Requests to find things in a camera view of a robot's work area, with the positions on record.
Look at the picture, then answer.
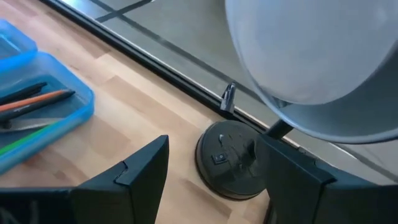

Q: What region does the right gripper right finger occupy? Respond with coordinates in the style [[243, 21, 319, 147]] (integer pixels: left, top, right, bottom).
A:
[[255, 133, 379, 224]]

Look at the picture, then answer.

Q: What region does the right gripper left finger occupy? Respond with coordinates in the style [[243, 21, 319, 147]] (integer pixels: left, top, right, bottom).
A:
[[71, 134, 170, 224]]

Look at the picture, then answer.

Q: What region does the white pen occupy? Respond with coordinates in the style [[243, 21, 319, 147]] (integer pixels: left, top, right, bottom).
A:
[[0, 117, 65, 134]]

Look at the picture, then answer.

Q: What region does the blue plastic supply box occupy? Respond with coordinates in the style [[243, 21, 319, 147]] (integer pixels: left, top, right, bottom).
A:
[[0, 18, 95, 175]]

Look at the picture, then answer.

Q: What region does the green pen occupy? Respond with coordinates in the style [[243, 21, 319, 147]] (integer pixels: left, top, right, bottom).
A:
[[0, 124, 54, 156]]

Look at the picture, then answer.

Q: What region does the orange and black pen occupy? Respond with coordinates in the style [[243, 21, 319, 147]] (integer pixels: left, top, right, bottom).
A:
[[0, 89, 76, 113]]

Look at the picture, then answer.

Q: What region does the black desk lamp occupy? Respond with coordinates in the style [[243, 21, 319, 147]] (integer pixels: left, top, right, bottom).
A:
[[195, 0, 398, 200]]

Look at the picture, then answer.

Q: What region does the black frame corner bracket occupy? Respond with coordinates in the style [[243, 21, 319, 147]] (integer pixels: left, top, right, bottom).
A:
[[220, 82, 238, 114]]

